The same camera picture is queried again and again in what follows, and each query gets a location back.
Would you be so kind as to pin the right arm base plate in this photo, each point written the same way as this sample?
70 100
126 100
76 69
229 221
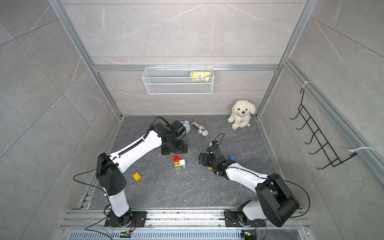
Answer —
235 220

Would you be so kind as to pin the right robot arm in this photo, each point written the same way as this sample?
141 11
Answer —
276 202

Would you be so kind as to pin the yellow lego brick near left arm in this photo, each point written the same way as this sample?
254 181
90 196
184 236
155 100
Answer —
137 177

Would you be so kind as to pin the aluminium mounting rail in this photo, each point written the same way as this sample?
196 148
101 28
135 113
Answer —
156 219

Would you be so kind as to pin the red lego brick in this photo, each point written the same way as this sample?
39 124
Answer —
176 159

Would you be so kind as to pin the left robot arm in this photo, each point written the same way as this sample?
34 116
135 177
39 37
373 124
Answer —
110 168

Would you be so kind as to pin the white plush dog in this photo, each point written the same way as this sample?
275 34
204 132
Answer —
241 115

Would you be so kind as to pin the white wire mesh basket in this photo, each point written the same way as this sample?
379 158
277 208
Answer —
176 80

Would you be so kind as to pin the blue alarm clock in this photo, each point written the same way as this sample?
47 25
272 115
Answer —
186 124

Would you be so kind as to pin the cream long lego brick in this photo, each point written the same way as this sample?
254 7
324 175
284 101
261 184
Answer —
182 162

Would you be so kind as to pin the black wire hook rack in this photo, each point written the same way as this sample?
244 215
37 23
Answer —
318 136

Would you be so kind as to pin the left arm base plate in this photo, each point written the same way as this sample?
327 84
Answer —
131 219

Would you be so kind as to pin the yellow sponge in basket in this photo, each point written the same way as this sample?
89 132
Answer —
200 75

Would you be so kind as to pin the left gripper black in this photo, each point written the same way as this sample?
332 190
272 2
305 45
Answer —
181 150

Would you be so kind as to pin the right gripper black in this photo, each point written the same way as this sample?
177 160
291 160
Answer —
201 157

